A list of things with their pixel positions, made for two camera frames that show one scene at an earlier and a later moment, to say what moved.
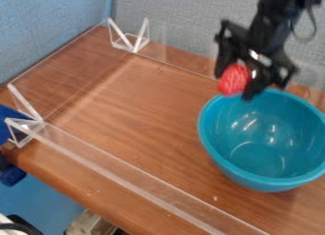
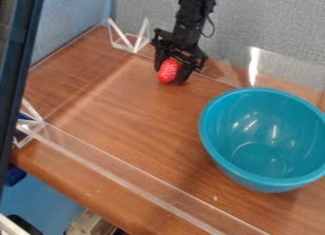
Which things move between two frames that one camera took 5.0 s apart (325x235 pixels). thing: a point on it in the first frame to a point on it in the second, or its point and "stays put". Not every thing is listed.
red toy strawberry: x=234 y=79 to x=167 y=69
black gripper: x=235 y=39 to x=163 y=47
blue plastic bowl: x=265 y=141 stays put
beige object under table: x=90 y=224 stays put
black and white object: x=13 y=225 stays put
